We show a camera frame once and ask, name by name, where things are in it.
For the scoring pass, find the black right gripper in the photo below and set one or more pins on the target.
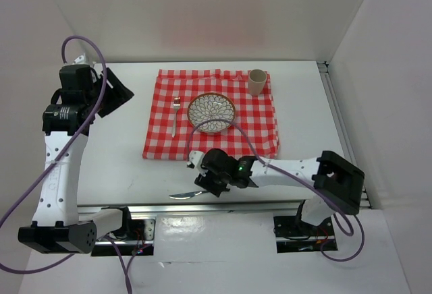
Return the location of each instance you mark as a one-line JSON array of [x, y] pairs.
[[204, 180]]

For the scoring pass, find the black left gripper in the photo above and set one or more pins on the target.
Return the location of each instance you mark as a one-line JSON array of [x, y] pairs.
[[119, 94]]

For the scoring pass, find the silver table knife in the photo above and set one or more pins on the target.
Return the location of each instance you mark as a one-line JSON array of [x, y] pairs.
[[187, 195]]

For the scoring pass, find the red white checkered cloth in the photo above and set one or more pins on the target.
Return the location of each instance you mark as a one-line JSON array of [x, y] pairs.
[[256, 129]]

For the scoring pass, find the silver fork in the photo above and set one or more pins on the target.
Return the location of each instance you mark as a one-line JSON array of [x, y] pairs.
[[176, 107]]

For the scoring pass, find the patterned ceramic plate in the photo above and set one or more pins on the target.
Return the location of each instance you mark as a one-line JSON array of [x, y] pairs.
[[212, 112]]

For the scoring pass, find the beige paper cup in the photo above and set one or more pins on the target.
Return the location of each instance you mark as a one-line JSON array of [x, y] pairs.
[[257, 79]]

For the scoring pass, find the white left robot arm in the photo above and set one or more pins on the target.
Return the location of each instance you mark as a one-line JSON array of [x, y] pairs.
[[56, 227]]

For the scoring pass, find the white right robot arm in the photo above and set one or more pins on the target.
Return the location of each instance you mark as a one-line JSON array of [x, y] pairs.
[[336, 183]]

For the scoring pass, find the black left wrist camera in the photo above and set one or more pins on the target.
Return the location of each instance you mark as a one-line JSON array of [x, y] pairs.
[[76, 77]]

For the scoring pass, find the aluminium front rail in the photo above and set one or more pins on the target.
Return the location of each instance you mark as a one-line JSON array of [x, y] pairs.
[[191, 208]]

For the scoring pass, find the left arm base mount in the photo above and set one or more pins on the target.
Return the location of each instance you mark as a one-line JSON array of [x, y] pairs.
[[138, 240]]

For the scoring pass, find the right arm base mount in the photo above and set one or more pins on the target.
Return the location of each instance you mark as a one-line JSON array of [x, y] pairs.
[[292, 236]]

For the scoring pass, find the aluminium side rail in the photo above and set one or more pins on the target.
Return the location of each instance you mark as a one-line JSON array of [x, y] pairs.
[[336, 112]]

